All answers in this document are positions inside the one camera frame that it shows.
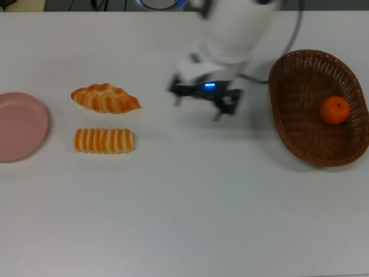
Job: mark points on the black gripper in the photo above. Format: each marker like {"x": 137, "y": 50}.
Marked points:
{"x": 201, "y": 88}

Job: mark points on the braided toy bread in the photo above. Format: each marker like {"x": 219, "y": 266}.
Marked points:
{"x": 103, "y": 99}

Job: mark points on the ribbed toy bread loaf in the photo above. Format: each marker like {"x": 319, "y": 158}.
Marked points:
{"x": 103, "y": 140}

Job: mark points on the toy orange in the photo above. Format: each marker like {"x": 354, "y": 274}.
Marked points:
{"x": 335, "y": 110}

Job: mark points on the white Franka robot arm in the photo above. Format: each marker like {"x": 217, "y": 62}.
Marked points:
{"x": 236, "y": 29}

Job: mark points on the round robot base blue light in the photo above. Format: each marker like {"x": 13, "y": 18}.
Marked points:
{"x": 161, "y": 4}

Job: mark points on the brown woven basket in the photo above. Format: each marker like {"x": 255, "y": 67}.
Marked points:
{"x": 302, "y": 121}

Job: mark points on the pink plate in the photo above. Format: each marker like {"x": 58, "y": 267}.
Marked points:
{"x": 20, "y": 127}

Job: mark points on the small black object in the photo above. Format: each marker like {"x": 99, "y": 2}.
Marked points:
{"x": 5, "y": 2}

